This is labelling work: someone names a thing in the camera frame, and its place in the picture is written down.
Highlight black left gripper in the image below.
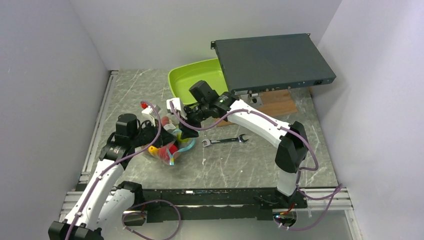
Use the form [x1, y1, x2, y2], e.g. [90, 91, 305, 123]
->
[130, 118, 177, 149]

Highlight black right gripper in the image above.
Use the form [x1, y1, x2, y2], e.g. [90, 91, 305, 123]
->
[178, 102, 211, 140]

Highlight clear zip top bag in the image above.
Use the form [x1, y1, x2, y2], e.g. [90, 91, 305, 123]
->
[147, 116, 196, 166]

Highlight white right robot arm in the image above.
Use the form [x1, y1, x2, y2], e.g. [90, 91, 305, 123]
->
[166, 80, 310, 208]

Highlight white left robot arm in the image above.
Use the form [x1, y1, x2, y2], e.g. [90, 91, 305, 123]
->
[48, 113, 164, 240]

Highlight orange fake fruit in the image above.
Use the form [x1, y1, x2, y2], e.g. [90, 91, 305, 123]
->
[148, 145, 159, 157]

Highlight red fake apple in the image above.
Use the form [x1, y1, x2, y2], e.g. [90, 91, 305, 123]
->
[157, 143, 179, 165]

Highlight lime green plastic tub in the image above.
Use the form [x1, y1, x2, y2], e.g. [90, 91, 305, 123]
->
[168, 58, 229, 106]

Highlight wooden board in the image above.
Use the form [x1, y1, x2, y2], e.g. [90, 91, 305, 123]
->
[215, 88, 298, 127]

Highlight dark grey rack device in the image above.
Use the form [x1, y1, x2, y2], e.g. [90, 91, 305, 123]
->
[210, 33, 336, 95]

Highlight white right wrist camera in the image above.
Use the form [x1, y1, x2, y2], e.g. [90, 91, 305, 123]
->
[166, 97, 186, 119]

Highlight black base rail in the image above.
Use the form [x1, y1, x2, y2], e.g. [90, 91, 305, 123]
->
[129, 187, 308, 223]

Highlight metal stand base plate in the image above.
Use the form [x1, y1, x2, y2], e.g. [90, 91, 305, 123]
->
[239, 93, 264, 109]

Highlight aluminium frame rail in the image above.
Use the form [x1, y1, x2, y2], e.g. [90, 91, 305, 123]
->
[59, 69, 119, 221]

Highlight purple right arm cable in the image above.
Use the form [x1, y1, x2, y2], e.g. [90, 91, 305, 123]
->
[168, 99, 344, 232]

